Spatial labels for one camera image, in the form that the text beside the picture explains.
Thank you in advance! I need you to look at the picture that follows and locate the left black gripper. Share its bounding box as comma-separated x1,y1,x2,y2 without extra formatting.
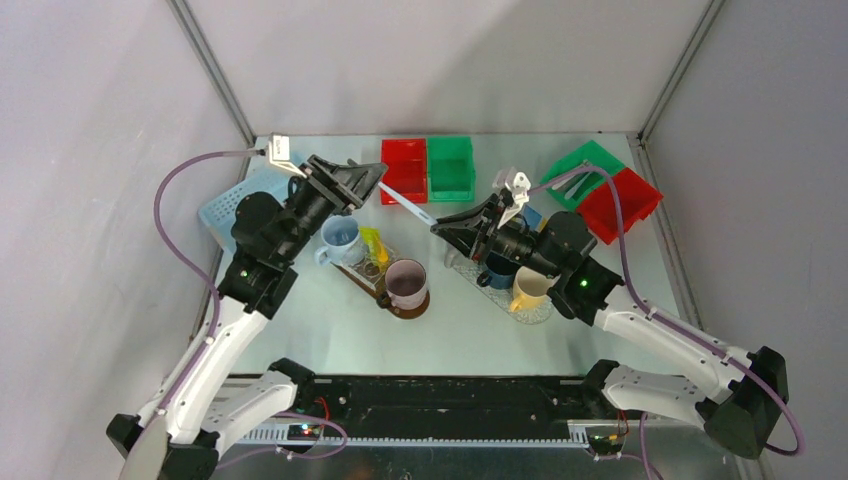
275,154,388,264

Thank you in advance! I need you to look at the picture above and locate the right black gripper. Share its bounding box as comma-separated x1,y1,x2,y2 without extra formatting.
432,194,562,280

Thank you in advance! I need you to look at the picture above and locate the light blue toothbrush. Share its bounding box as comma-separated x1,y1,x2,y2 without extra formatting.
363,164,437,227

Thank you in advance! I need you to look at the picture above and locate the dark blue mug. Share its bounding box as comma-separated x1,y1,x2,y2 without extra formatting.
476,259,520,290

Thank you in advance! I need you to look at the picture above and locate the light blue mug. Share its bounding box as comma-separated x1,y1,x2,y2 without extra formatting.
314,215,367,266

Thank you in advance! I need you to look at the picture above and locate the mauve pink mug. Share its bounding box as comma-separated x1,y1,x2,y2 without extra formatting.
377,259,429,310

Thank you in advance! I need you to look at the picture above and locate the clear acrylic holder rack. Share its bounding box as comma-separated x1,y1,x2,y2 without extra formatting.
335,227,401,298

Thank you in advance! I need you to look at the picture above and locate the cream yellow mug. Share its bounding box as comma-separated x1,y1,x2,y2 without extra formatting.
509,267,556,312

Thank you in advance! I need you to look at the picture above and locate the grey mug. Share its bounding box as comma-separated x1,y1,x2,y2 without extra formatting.
444,245,462,269

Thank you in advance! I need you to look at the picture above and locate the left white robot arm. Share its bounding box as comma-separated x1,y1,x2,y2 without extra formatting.
107,156,387,479

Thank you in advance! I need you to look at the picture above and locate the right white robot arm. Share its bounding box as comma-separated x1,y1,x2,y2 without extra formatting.
430,195,789,459

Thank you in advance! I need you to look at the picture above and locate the clear glass oval tray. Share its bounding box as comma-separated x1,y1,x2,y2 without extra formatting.
452,261,555,325

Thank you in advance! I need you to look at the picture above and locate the brown wooden oval tray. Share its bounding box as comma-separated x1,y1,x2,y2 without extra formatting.
334,260,430,320

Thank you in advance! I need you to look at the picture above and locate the green toothbrush bin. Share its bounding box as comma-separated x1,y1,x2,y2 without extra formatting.
541,140,625,211

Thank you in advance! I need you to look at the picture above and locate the red toothpaste bin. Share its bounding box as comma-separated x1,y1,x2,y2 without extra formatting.
577,168,663,245

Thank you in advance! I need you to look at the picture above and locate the green plastic bin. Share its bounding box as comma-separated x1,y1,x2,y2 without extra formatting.
426,136,476,203

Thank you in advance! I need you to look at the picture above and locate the red plastic bin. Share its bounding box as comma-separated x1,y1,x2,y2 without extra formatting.
380,138,429,204

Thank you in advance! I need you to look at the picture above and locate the light blue plastic basket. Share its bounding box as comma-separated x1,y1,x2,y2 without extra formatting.
198,157,290,254

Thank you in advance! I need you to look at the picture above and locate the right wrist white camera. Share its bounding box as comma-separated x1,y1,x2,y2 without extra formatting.
492,167,532,229

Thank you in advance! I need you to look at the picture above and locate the wrist white camera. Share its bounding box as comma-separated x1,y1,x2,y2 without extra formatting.
264,133,307,178
492,167,532,229

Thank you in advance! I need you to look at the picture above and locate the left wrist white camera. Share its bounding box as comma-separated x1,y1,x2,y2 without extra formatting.
264,133,307,178

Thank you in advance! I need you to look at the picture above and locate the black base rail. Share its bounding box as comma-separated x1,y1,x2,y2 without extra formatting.
254,374,624,442

